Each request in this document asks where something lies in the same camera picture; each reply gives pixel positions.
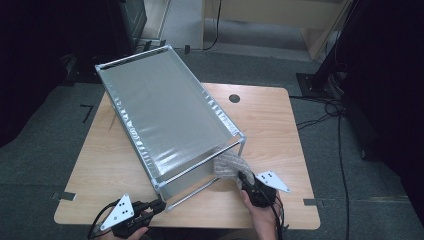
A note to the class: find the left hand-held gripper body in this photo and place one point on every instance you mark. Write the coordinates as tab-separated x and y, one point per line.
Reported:
121	213

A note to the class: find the silver two-tier metal rack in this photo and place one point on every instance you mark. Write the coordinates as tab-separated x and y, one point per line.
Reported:
166	113

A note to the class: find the black stand base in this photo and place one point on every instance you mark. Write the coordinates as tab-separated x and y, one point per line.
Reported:
86	75

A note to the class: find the grey tape strip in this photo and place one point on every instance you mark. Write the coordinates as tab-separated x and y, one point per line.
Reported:
65	196
310	202

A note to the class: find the black cabinet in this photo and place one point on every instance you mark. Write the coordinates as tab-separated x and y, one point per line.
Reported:
130	20

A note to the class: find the person's right hand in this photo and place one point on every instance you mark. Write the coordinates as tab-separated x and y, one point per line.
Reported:
265	216

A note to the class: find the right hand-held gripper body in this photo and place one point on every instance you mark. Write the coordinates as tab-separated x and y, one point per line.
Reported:
270	181

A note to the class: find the beige fluffy cloth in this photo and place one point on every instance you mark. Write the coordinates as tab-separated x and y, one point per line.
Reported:
230	166

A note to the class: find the light wooden furniture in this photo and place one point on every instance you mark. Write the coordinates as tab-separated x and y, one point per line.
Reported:
266	10

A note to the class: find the black tape piece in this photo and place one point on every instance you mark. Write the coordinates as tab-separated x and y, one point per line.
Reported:
162	43
187	49
147	45

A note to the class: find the person's left hand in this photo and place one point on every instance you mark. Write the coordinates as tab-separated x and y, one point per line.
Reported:
133	236

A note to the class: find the black metal stand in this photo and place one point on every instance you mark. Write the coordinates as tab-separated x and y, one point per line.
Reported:
315	83

